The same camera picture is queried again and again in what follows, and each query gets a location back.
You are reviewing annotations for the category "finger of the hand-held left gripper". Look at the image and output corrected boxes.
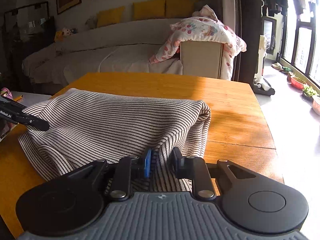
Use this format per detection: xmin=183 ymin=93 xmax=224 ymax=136
xmin=0 ymin=94 xmax=27 ymax=110
xmin=14 ymin=113 xmax=50 ymax=131

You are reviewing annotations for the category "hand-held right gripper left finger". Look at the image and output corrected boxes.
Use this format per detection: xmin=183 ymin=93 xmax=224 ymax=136
xmin=69 ymin=149 xmax=153 ymax=202

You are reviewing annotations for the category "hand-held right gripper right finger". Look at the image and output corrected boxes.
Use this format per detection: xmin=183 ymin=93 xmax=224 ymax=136
xmin=170 ymin=147 xmax=257 ymax=201

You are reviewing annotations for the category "striped knit sweater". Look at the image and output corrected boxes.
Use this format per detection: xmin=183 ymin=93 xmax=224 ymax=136
xmin=19 ymin=88 xmax=212 ymax=192

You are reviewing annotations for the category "white side table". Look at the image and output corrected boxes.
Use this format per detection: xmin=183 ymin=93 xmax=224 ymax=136
xmin=10 ymin=92 xmax=53 ymax=110

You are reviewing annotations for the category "dark glass cabinet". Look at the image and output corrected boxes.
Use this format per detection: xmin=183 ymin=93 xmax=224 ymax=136
xmin=4 ymin=2 xmax=55 ymax=55

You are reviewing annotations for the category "grey covered sofa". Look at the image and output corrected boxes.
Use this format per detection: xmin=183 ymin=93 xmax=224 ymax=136
xmin=21 ymin=17 xmax=184 ymax=93

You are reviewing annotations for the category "beige box cabinet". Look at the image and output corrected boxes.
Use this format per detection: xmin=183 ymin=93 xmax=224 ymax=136
xmin=180 ymin=40 xmax=223 ymax=79

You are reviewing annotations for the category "beige plush toy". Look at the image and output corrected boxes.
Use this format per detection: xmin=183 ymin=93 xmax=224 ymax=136
xmin=85 ymin=16 xmax=97 ymax=29

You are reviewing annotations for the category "white upright vacuum cleaner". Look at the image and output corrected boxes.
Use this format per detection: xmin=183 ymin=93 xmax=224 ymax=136
xmin=251 ymin=35 xmax=275 ymax=97

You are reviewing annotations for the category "yellow cushion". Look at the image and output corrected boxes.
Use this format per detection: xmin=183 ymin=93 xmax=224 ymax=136
xmin=96 ymin=6 xmax=125 ymax=28
xmin=165 ymin=0 xmax=200 ymax=18
xmin=132 ymin=0 xmax=166 ymax=20

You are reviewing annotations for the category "floral print quilt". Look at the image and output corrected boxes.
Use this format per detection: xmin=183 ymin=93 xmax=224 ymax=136
xmin=149 ymin=5 xmax=247 ymax=82

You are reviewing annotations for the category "red planter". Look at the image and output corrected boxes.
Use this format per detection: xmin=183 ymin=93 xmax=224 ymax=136
xmin=290 ymin=76 xmax=308 ymax=90

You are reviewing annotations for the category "pink planter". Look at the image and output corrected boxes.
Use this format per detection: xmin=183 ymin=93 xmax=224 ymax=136
xmin=311 ymin=96 xmax=320 ymax=115

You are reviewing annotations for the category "dark curtain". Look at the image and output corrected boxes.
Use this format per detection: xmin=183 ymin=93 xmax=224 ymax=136
xmin=234 ymin=0 xmax=263 ymax=84

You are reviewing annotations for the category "black window frame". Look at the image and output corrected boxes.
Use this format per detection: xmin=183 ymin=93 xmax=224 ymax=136
xmin=280 ymin=5 xmax=320 ymax=90

